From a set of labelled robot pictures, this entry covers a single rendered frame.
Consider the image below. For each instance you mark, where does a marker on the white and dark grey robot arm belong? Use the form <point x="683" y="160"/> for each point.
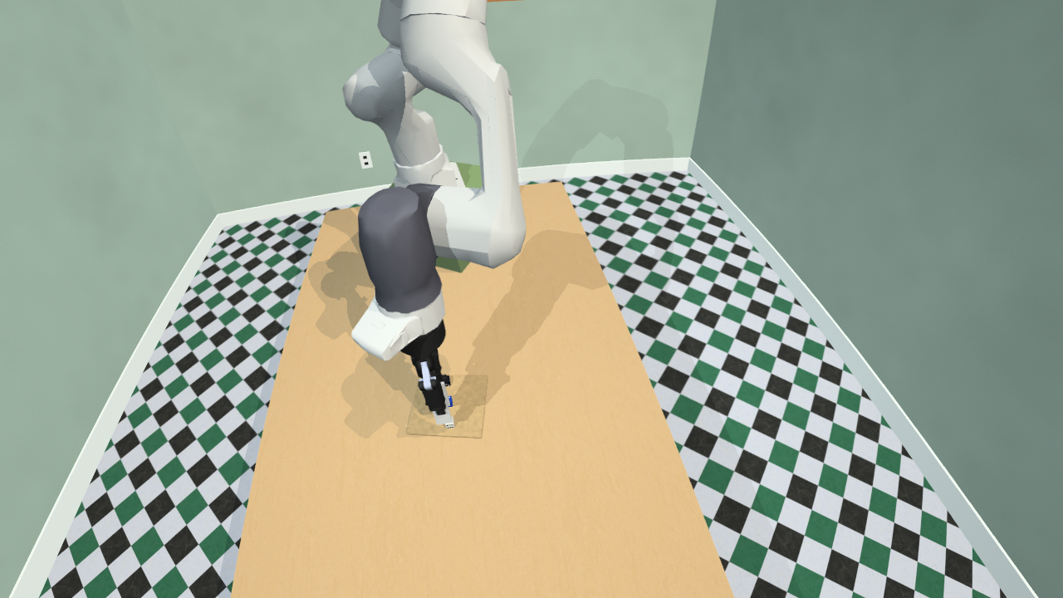
<point x="442" y="45"/>

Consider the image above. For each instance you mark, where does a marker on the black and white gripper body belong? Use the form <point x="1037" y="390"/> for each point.
<point x="422" y="347"/>

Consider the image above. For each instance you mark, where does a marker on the tan square mat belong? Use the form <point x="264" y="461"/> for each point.
<point x="469" y="396"/>

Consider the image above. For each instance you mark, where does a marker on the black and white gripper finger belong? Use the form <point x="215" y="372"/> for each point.
<point x="432" y="390"/>
<point x="442" y="379"/>

